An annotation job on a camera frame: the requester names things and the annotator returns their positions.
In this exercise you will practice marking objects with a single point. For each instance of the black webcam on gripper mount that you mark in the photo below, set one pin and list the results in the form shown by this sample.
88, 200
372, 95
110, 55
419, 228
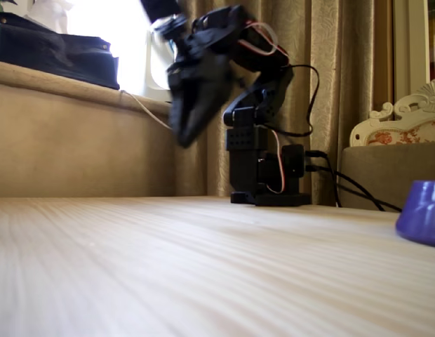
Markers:
161, 10

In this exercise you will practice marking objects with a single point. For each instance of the white ornate window ornament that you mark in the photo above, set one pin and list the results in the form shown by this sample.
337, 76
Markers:
154, 82

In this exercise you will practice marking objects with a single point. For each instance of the purple plastic bowl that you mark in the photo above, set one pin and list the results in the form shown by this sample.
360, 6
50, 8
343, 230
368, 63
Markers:
421, 217

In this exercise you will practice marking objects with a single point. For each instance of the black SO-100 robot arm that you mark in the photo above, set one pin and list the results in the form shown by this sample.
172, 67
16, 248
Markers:
245, 140

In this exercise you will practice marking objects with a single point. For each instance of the beige patterned curtain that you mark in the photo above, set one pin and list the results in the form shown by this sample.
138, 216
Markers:
344, 52

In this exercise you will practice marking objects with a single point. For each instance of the olive upholstered cushion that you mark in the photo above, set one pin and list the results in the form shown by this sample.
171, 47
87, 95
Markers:
379, 168

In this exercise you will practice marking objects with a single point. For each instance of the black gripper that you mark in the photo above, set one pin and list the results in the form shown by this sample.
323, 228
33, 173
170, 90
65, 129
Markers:
191, 94

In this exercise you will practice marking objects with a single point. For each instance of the beige upholstered sofa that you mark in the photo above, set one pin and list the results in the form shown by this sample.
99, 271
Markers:
63, 147

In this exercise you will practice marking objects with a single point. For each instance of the white door frame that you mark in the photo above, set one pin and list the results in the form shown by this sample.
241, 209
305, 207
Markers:
410, 45

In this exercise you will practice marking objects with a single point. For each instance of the black fabric bag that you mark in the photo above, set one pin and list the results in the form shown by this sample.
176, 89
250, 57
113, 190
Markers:
45, 52

